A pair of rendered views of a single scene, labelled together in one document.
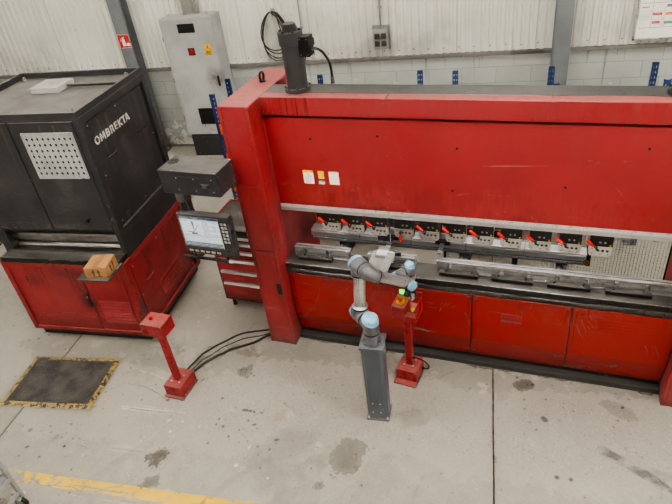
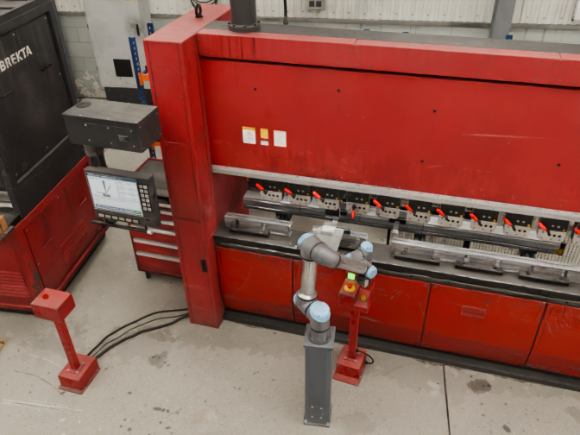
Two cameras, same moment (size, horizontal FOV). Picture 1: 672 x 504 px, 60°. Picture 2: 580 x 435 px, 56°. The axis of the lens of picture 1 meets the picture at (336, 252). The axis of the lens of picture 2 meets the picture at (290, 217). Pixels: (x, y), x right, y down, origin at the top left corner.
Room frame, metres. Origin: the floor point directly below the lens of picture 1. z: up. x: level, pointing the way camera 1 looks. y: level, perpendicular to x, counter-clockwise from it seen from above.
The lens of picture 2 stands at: (0.84, 0.26, 3.24)
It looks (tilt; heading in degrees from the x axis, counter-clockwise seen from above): 35 degrees down; 353
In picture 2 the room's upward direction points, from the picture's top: 1 degrees counter-clockwise
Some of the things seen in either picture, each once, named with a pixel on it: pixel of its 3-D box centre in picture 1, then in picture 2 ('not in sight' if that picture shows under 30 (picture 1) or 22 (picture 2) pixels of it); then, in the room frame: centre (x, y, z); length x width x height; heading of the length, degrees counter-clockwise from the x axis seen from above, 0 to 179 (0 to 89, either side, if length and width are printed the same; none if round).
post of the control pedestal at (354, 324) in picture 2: (408, 338); (354, 330); (3.46, -0.49, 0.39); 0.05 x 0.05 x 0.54; 60
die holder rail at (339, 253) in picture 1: (323, 251); (258, 223); (4.10, 0.11, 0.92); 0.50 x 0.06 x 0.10; 66
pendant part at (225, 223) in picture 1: (210, 231); (125, 194); (3.84, 0.93, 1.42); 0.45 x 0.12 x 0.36; 65
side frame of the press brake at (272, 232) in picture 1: (281, 214); (210, 178); (4.43, 0.43, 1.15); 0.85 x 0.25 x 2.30; 156
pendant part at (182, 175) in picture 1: (207, 213); (122, 172); (3.94, 0.94, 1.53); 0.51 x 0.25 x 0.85; 65
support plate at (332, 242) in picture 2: (380, 261); (327, 239); (3.74, -0.34, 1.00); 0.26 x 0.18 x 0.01; 156
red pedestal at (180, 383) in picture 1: (168, 354); (66, 339); (3.65, 1.50, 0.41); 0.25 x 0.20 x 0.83; 156
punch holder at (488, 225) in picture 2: (511, 235); (483, 217); (3.49, -1.29, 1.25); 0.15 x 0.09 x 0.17; 66
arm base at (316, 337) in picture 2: (371, 335); (319, 330); (3.09, -0.17, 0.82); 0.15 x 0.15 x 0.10
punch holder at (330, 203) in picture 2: (379, 223); (329, 195); (3.89, -0.37, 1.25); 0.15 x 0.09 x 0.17; 66
